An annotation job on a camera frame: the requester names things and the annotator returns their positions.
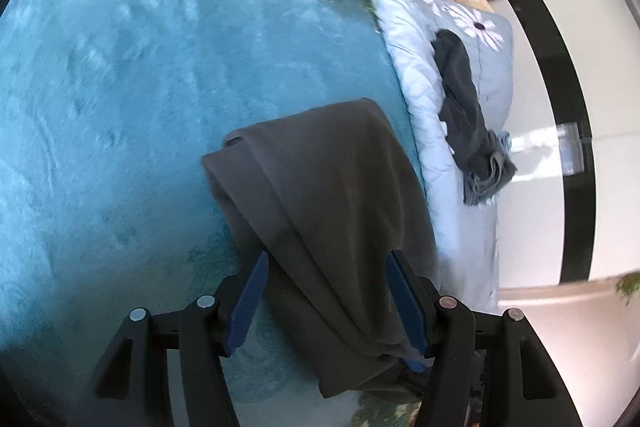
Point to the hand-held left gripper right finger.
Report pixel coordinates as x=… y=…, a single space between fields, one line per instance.
x=407 y=302

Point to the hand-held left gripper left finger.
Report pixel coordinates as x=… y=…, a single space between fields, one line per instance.
x=250 y=302

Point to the dark grey pants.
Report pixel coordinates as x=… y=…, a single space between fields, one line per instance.
x=325 y=187

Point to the dark grey crumpled garment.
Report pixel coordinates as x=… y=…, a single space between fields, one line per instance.
x=462 y=107

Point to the green plant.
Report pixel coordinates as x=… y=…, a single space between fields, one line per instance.
x=629 y=287

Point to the light blue floral quilt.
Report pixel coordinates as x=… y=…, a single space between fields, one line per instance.
x=425 y=72

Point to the teal floral bedspread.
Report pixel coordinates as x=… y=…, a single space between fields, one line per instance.
x=125 y=107

